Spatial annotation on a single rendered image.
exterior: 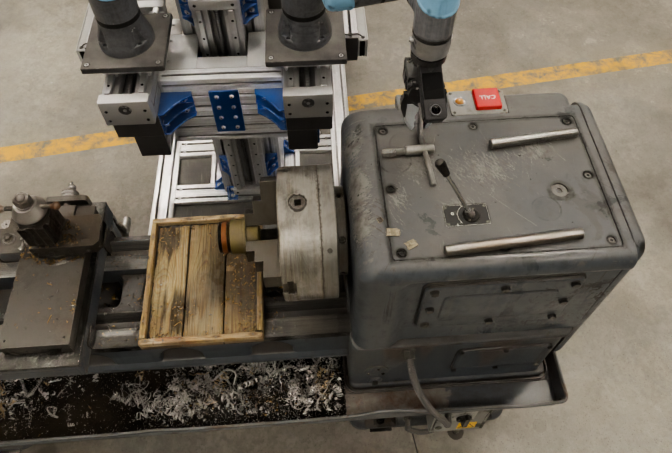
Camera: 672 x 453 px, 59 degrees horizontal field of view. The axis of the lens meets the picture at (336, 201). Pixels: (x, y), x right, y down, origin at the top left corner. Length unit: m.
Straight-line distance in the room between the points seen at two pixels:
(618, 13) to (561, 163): 2.69
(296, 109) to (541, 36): 2.27
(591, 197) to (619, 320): 1.42
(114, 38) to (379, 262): 0.96
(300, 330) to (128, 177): 1.67
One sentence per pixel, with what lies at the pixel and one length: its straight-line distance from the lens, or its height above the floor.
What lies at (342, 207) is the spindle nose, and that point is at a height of 1.18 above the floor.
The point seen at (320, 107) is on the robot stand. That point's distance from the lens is 1.67.
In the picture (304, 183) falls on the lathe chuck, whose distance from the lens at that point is 1.31.
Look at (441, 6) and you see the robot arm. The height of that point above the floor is 1.63.
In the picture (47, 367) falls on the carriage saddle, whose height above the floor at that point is 0.92.
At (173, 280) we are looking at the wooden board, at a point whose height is 0.89.
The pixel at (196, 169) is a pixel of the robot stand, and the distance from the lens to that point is 2.68.
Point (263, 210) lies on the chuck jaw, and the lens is 1.38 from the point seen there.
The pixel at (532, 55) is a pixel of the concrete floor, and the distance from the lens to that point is 3.58.
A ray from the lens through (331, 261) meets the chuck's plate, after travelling 1.28.
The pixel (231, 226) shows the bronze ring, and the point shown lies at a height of 1.12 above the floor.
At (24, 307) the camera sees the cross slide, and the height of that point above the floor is 0.97.
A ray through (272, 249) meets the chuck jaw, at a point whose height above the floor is 1.11.
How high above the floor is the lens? 2.29
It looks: 56 degrees down
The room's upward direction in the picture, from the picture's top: straight up
